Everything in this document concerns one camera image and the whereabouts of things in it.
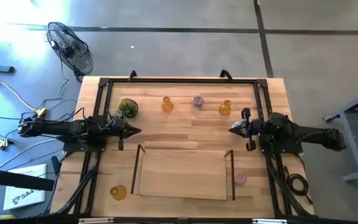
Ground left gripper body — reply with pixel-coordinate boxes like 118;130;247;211
109;109;130;152

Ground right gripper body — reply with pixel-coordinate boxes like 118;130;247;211
242;107;265;152

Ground amber glass candle holder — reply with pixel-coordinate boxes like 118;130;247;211
218;99;232;116
109;184;128;201
161;96;175;113

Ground pink patterned candle holder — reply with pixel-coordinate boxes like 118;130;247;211
234;170;248;186

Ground potted green succulent plant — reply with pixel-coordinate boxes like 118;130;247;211
113;98;139;119

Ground wooden shelf riser black legs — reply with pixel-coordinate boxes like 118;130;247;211
130;144;237;202

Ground black floor fan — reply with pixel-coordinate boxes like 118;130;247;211
45;21;94;82

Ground black rig crossbar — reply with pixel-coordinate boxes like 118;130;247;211
0;213;358;224

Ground white printed box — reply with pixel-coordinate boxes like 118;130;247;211
3;164;48;211

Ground black rig beam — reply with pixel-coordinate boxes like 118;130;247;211
0;166;55;192

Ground coiled black cable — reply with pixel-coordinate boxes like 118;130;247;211
286;166;313;205

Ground black metal table frame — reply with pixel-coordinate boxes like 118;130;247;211
50;77;316;218

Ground black floor cable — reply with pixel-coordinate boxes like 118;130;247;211
0;58;85;147

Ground yellow extension cord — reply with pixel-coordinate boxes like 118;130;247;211
0;63;48;150

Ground silver bracket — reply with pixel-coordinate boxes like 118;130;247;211
252;218;288;224
78;217;114;224

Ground grey metal table frame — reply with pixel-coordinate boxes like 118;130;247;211
323;86;358;184

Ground white floor cable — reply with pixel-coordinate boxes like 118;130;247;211
0;138;58;170

